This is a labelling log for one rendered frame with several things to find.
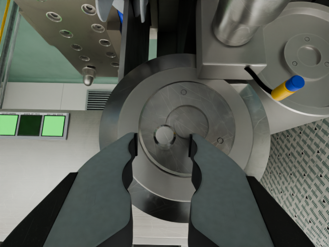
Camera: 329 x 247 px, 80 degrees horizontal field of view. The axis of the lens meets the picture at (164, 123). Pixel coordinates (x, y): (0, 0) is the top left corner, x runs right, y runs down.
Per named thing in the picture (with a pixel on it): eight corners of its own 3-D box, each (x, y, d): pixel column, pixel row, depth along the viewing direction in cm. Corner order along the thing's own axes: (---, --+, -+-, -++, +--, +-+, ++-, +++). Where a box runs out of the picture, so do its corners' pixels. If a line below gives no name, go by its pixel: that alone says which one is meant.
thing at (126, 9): (133, -62, 23) (122, 88, 19) (148, 52, 46) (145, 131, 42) (129, -62, 23) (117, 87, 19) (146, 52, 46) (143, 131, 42)
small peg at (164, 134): (180, 138, 12) (161, 151, 12) (177, 143, 15) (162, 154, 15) (167, 119, 12) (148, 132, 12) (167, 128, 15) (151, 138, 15)
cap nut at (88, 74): (93, 67, 52) (92, 83, 51) (98, 73, 55) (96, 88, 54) (80, 66, 52) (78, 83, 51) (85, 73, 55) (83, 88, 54)
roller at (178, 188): (244, 64, 18) (263, 199, 15) (197, 124, 43) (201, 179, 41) (117, 68, 18) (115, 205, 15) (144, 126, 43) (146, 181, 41)
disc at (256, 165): (258, 50, 19) (284, 219, 16) (255, 53, 19) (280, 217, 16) (101, 55, 19) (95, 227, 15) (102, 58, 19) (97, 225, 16)
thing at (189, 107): (257, 137, 15) (175, 198, 14) (246, 141, 17) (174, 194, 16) (197, 62, 16) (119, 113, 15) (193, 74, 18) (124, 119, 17)
